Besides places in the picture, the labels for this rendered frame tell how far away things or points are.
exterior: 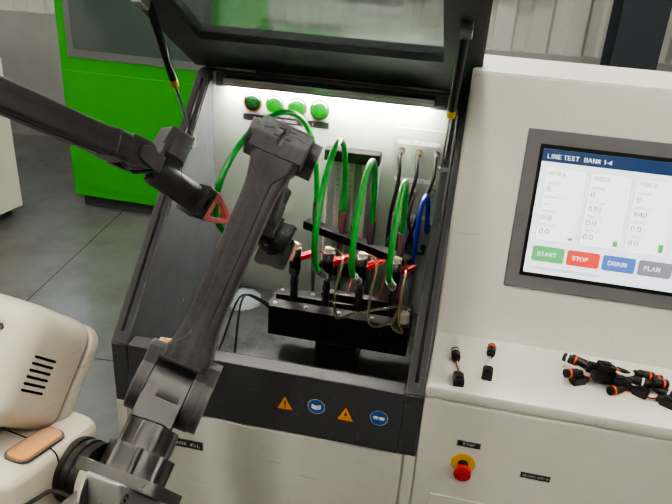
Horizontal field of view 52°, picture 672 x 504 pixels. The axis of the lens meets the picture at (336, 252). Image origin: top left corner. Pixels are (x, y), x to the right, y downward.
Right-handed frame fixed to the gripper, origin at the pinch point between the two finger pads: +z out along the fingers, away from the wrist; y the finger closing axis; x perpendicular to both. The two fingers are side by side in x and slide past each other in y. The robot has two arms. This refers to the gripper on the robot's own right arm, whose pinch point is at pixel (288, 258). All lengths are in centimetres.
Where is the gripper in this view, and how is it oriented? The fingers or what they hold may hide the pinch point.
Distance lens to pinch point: 160.2
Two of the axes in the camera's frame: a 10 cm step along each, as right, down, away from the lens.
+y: 3.6, -9.0, 2.6
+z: 2.8, 3.7, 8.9
